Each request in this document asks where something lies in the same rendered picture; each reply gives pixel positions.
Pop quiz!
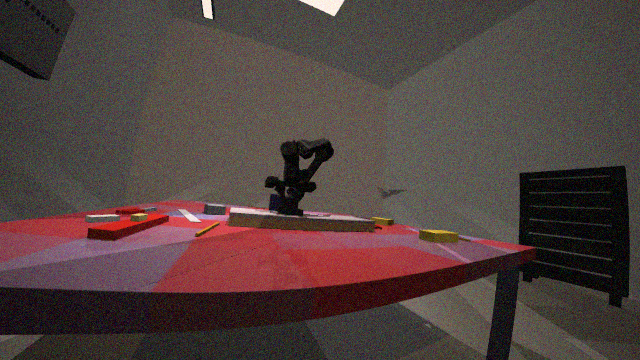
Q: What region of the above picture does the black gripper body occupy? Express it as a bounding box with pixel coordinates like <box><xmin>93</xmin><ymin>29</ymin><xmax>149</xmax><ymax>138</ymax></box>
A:
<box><xmin>265</xmin><ymin>164</ymin><xmax>316</xmax><ymax>193</ymax></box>

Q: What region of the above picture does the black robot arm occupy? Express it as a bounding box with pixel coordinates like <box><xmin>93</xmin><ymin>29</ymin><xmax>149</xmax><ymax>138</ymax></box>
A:
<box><xmin>280</xmin><ymin>137</ymin><xmax>334</xmax><ymax>199</ymax></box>

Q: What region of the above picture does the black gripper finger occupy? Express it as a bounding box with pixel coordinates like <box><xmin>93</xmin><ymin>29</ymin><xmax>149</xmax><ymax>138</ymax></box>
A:
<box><xmin>274</xmin><ymin>185</ymin><xmax>285</xmax><ymax>207</ymax></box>
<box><xmin>295</xmin><ymin>187</ymin><xmax>307</xmax><ymax>200</ymax></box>

